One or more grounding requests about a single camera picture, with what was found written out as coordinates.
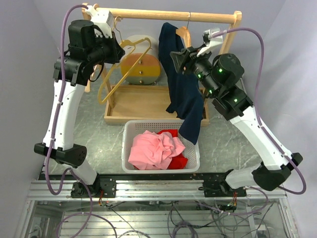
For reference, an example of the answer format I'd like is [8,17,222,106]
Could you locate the light wooden hanger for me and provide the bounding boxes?
[82,8,99,93]

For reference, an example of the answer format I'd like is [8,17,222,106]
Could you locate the aluminium rail frame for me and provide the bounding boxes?
[15,173,299,238]

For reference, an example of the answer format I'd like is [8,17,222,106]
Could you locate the navy blue t shirt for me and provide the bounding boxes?
[158,22,204,144]

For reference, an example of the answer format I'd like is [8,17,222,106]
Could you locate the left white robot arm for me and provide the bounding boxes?
[34,20,125,197]

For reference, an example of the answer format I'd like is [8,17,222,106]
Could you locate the brown wooden hanger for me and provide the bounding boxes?
[175,12,192,48]

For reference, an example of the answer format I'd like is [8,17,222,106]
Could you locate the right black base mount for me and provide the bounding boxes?
[198,169,247,197]

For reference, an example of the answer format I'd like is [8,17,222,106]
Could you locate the white plastic basket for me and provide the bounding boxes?
[121,119,200,174]

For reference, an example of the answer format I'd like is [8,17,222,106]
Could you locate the white orange round appliance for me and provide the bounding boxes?
[120,35,161,85]

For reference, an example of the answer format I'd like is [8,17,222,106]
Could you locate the loose cables under frame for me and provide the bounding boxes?
[55,195,273,238]

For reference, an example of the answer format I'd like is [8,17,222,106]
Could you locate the pink t shirt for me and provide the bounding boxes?
[128,130,176,170]

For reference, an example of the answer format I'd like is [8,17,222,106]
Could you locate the wooden clothes rack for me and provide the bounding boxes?
[82,3,242,124]

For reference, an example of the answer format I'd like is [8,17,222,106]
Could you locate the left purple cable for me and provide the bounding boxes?
[44,4,92,195]

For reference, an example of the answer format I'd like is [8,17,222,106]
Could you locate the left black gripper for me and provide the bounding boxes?
[88,30,126,66]

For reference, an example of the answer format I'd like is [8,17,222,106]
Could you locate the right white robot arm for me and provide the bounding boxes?
[170,47,303,196]

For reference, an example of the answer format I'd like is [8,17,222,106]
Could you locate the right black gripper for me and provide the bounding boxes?
[171,43,219,97]

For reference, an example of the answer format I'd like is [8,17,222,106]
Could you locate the red t shirt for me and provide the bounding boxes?
[157,129,188,170]

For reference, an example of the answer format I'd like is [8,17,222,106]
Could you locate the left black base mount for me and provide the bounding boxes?
[70,174,116,198]

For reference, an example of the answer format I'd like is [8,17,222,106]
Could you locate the purple cable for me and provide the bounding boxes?
[44,4,92,195]
[210,26,307,215]

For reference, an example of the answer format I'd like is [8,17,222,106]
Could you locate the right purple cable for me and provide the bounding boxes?
[210,26,307,215]

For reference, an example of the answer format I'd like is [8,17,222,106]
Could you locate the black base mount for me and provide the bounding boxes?
[198,169,247,197]
[70,174,116,198]

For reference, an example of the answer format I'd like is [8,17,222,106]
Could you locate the yellow wooden hanger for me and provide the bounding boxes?
[97,16,152,105]

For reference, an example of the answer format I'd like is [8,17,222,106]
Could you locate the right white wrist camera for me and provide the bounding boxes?
[197,28,227,57]

